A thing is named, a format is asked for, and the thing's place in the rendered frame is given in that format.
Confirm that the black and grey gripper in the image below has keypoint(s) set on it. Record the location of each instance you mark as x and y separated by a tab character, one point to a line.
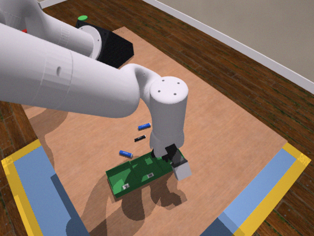
159	146

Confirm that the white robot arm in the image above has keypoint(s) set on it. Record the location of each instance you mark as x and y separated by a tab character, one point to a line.
54	65

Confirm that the green three-compartment bin rack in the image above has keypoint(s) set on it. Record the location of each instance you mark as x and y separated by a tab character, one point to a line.
136	173

